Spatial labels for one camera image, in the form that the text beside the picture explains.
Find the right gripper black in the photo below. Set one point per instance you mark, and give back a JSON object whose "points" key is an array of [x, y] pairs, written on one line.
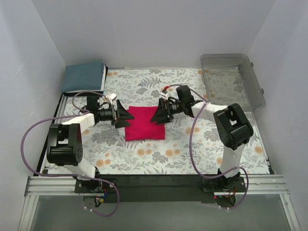
{"points": [[165, 109]]}

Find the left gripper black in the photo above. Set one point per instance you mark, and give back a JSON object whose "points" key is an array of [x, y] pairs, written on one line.
{"points": [[116, 114]]}

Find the red t-shirt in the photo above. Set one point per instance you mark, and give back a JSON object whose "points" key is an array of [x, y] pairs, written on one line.
{"points": [[141, 128]]}

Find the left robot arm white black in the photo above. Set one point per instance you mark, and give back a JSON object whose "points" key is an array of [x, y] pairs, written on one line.
{"points": [[65, 147]]}

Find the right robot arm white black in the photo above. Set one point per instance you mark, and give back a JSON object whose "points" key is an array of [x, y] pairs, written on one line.
{"points": [[234, 130]]}

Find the floral patterned table mat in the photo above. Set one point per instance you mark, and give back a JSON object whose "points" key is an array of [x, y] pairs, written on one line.
{"points": [[189, 145]]}

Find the clear plastic bin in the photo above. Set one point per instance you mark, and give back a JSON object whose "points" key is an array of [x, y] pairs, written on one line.
{"points": [[230, 78]]}

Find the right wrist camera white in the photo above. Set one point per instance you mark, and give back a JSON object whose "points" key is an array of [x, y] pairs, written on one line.
{"points": [[164, 92]]}

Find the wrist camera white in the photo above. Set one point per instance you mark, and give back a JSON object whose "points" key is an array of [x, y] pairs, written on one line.
{"points": [[164, 92], [111, 98]]}

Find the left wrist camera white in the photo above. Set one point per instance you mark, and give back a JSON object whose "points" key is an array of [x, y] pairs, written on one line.
{"points": [[111, 98]]}

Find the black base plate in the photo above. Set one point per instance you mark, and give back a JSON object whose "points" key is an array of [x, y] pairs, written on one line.
{"points": [[164, 188]]}

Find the aluminium frame rail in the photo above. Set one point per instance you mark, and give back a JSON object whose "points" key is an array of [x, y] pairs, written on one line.
{"points": [[65, 186]]}

